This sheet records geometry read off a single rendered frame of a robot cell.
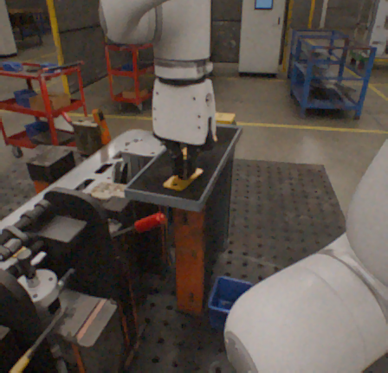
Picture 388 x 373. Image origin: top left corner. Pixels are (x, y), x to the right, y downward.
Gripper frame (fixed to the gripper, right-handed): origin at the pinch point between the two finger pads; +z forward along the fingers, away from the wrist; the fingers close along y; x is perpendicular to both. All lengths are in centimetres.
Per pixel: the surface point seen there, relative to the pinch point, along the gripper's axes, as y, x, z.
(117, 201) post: 12.6, 4.8, 9.0
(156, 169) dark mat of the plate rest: 6.6, -0.7, 2.9
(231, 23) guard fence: 277, -680, 20
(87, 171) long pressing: 41.9, -14.0, 18.8
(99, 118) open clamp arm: 56, -35, 11
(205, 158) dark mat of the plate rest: 0.3, -9.3, 2.8
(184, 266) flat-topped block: 3.5, -5.7, 31.1
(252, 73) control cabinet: 201, -624, 110
